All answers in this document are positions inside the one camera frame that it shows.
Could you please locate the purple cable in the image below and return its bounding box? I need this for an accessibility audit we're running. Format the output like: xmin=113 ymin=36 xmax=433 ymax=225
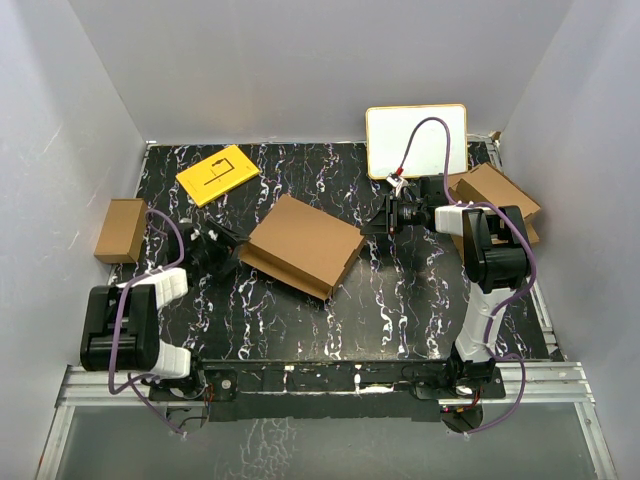
xmin=397 ymin=117 xmax=540 ymax=435
xmin=107 ymin=208 xmax=187 ymax=436

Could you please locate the white board yellow frame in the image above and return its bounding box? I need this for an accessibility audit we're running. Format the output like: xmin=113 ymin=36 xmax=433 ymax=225
xmin=365 ymin=104 xmax=468 ymax=180

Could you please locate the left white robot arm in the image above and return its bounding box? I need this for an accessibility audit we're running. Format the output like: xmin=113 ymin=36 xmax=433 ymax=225
xmin=80 ymin=221 xmax=248 ymax=399

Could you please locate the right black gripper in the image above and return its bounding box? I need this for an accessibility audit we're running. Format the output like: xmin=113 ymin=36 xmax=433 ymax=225
xmin=361 ymin=194 xmax=427 ymax=235

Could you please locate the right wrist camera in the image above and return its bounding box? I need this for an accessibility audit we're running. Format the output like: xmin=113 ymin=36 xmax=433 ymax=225
xmin=386 ymin=172 xmax=408 ymax=197

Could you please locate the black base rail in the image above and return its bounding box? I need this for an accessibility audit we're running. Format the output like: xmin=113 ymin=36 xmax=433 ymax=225
xmin=150 ymin=358 xmax=506 ymax=423

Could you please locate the cardboard box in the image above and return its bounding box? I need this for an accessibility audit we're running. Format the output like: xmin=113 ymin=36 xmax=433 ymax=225
xmin=451 ymin=224 xmax=540 ymax=254
xmin=94 ymin=198 xmax=147 ymax=264
xmin=448 ymin=163 xmax=541 ymax=222
xmin=239 ymin=195 xmax=365 ymax=301

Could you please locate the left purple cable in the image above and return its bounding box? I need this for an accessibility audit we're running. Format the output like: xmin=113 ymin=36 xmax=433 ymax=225
xmin=107 ymin=208 xmax=187 ymax=436

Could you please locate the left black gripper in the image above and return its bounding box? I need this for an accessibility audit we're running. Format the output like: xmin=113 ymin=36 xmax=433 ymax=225
xmin=191 ymin=220 xmax=250 ymax=279

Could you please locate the yellow pad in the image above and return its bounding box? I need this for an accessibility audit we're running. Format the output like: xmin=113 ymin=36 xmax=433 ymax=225
xmin=176 ymin=145 xmax=261 ymax=208

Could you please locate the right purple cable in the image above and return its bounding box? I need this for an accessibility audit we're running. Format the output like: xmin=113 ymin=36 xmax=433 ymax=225
xmin=397 ymin=117 xmax=540 ymax=435

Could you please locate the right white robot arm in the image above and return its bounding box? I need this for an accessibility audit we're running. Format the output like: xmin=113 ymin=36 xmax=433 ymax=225
xmin=361 ymin=172 xmax=533 ymax=397

